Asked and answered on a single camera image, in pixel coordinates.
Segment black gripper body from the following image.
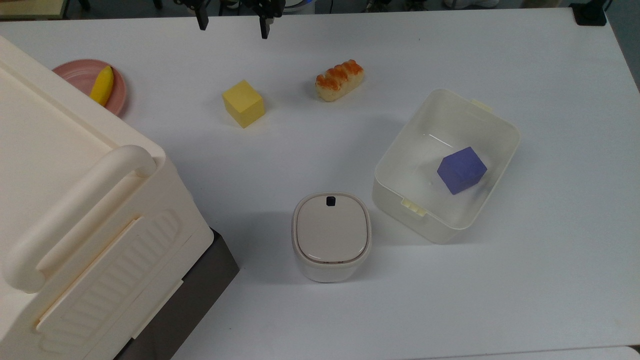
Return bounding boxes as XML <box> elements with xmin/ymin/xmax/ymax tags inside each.
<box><xmin>174</xmin><ymin>0</ymin><xmax>287</xmax><ymax>19</ymax></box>

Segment translucent white plastic box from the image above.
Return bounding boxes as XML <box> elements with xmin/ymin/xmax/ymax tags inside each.
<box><xmin>371</xmin><ymin>88</ymin><xmax>521</xmax><ymax>245</ymax></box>

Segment dark brown base box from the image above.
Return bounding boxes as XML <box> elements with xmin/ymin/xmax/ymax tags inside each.
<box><xmin>114</xmin><ymin>228</ymin><xmax>240</xmax><ymax>360</ymax></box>

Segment yellow cube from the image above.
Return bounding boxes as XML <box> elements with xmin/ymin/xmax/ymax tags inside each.
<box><xmin>222</xmin><ymin>79</ymin><xmax>266</xmax><ymax>130</ymax></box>

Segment toy bread with orange topping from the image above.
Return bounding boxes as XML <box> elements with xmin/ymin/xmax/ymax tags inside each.
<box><xmin>314</xmin><ymin>58</ymin><xmax>366</xmax><ymax>103</ymax></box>

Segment yellow toy banana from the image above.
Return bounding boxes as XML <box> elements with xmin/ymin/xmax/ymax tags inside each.
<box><xmin>89</xmin><ymin>65</ymin><xmax>115</xmax><ymax>108</ymax></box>

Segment pink plate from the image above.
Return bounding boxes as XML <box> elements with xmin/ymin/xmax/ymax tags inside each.
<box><xmin>51</xmin><ymin>59</ymin><xmax>128</xmax><ymax>118</ymax></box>

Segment small beige lidded bin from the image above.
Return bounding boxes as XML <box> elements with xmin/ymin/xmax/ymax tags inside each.
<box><xmin>291</xmin><ymin>191</ymin><xmax>374</xmax><ymax>284</ymax></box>

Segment purple cube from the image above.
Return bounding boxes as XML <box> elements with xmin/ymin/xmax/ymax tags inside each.
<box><xmin>436</xmin><ymin>146</ymin><xmax>488</xmax><ymax>196</ymax></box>

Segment black table clamp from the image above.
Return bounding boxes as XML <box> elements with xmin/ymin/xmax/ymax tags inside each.
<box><xmin>569</xmin><ymin>0</ymin><xmax>609</xmax><ymax>27</ymax></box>

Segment cream plastic cabinet with handle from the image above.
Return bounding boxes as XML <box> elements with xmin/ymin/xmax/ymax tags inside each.
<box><xmin>0</xmin><ymin>34</ymin><xmax>216</xmax><ymax>360</ymax></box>

